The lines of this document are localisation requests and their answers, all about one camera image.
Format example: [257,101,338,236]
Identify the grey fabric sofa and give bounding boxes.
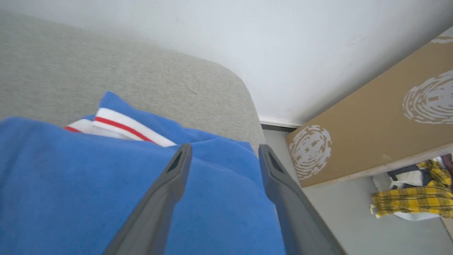
[0,11,266,157]

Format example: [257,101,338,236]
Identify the blue shirt with striped collar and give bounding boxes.
[0,91,286,255]

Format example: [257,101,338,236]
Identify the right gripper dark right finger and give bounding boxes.
[258,144,346,255]

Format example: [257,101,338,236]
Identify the white cloth bundle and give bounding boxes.
[372,173,443,222]

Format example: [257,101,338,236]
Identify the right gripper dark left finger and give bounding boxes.
[102,143,193,255]

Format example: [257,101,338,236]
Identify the brown cardboard box white prints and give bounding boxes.
[286,25,453,188]

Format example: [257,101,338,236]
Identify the dark garment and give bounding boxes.
[387,164,431,182]

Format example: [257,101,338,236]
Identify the yellow plaid garment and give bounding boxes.
[369,159,453,219]

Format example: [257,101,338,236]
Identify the white baseboard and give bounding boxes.
[258,115,305,129]

